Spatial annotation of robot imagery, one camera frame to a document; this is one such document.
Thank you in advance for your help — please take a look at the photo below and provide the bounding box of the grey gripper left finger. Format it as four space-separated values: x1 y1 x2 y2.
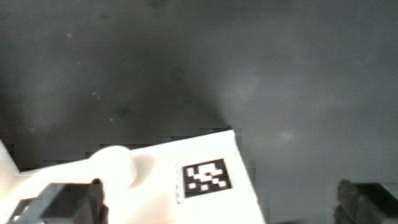
6 179 109 224

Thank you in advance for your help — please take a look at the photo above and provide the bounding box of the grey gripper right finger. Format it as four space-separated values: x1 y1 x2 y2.
334 179 398 224

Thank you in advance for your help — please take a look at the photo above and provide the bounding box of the white drawer box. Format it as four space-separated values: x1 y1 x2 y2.
0 131 267 224

